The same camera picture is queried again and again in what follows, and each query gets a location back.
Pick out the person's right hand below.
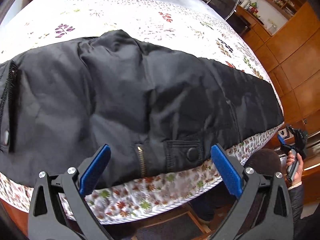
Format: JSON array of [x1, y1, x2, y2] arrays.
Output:
[[286, 151, 304, 186]]

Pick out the floral quilted bedspread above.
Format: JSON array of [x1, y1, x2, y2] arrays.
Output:
[[1, 0, 270, 224]]

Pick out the wooden desk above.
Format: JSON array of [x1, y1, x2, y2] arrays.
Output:
[[235, 5, 272, 43]]

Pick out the right forearm black sleeve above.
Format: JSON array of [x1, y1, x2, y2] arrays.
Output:
[[288, 183, 320, 239]]

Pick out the black padded pants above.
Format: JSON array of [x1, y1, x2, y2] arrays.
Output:
[[1, 30, 284, 188]]

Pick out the wooden wardrobe cabinet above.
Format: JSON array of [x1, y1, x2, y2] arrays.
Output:
[[242, 2, 319, 134]]

